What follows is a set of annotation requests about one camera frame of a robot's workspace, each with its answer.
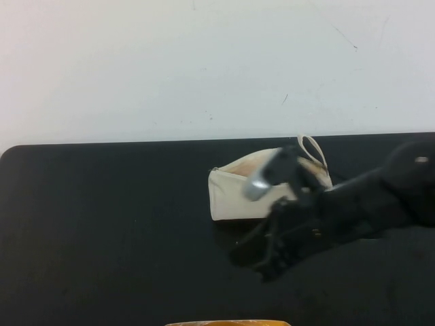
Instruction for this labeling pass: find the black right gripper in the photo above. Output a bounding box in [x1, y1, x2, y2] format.
[230, 190, 345, 283]

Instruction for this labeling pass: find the cream fabric pencil case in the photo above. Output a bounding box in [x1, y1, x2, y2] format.
[207, 134, 334, 222]

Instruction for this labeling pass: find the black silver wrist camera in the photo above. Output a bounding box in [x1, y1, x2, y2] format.
[243, 145, 309, 202]

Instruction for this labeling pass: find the yellow orange box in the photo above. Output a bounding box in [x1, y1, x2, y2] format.
[164, 319, 290, 326]

